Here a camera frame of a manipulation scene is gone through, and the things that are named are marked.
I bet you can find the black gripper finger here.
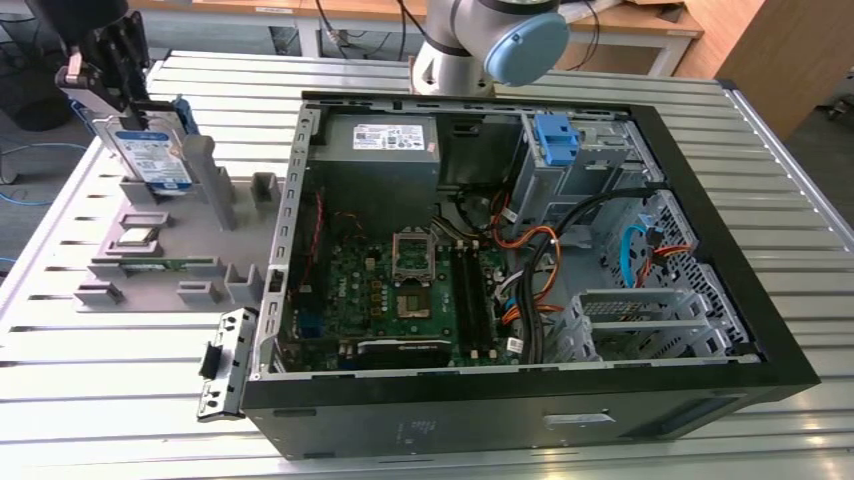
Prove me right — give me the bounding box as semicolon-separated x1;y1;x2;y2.
103;12;175;110
57;47;150;132

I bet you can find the hard disk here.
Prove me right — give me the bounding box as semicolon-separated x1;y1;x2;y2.
73;94;202;195

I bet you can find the blue wire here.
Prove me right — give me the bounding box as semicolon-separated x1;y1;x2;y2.
618;222;654;290

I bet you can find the power wire with black plug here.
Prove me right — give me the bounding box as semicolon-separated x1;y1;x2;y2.
641;227;697;287

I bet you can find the metal disk bay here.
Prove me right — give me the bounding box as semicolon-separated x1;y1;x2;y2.
545;287;744;365

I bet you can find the black mesh waste bin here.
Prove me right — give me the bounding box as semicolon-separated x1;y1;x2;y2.
0;14;77;132

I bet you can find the silver CPU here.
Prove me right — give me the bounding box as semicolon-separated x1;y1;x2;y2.
114;225;165;248

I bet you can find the grey parts rack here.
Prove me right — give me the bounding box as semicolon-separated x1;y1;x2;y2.
73;133;286;314

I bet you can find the green RAM stick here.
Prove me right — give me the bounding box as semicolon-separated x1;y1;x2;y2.
91;255;221;274

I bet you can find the grey power supply unit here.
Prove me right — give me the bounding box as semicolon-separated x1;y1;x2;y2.
308;113;444;236

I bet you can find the green motherboard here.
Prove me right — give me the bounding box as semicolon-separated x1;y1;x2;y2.
284;219;533;372

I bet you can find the metal socket cover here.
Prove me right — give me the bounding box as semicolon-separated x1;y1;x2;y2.
390;227;441;284

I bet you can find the CPU socket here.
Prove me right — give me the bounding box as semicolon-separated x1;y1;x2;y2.
392;282;437;322

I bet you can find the empty blue drive carrier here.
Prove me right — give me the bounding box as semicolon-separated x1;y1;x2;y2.
532;112;582;168

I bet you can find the black RAM slot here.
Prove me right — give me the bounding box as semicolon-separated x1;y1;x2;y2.
460;244;484;354
468;244;492;354
453;244;477;354
474;244;500;354

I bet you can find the black graphics card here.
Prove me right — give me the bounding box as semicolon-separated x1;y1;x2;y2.
338;335;457;372

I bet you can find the metal drive cage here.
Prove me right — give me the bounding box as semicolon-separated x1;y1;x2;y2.
512;112;668;242

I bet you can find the black PC case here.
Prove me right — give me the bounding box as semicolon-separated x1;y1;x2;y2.
237;89;823;461

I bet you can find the thin blue cable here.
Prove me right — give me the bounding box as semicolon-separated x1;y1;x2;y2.
0;142;89;207

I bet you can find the wooden desk white frame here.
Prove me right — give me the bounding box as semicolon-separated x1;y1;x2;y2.
566;0;707;76
126;0;429;59

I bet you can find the metal hinged case bracket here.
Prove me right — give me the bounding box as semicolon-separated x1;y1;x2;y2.
195;306;261;425

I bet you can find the yellow black wire bundle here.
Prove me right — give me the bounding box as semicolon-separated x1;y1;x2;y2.
430;214;500;247

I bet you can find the orange red wire bundle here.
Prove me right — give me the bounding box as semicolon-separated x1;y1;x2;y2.
490;212;566;326

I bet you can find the black cable bundle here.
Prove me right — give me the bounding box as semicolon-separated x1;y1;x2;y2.
517;187;660;365

